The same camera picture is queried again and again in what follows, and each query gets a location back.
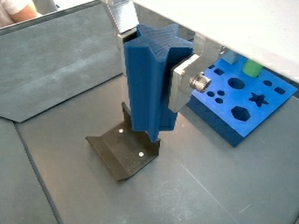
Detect green cylinder peg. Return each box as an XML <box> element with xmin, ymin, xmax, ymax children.
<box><xmin>242</xmin><ymin>59</ymin><xmax>262</xmax><ymax>78</ymax></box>

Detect dark blue star peg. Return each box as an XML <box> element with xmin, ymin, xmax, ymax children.
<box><xmin>124</xmin><ymin>24</ymin><xmax>192</xmax><ymax>143</ymax></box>

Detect blue shape sorter board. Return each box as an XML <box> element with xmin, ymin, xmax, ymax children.
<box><xmin>186</xmin><ymin>57</ymin><xmax>296</xmax><ymax>147</ymax></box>

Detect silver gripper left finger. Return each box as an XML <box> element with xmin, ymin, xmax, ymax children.
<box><xmin>116</xmin><ymin>27</ymin><xmax>137</xmax><ymax>74</ymax></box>

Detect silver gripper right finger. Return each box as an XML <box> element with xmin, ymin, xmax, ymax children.
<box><xmin>168</xmin><ymin>33</ymin><xmax>221</xmax><ymax>112</ymax></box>

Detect person's forearm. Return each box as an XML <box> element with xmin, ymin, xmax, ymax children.
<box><xmin>0</xmin><ymin>0</ymin><xmax>41</xmax><ymax>28</ymax></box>

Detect light blue square peg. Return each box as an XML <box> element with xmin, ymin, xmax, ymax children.
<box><xmin>221</xmin><ymin>50</ymin><xmax>238</xmax><ymax>65</ymax></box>

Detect black curved holder bracket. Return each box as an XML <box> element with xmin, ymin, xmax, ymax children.
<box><xmin>85</xmin><ymin>103</ymin><xmax>160</xmax><ymax>181</ymax></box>

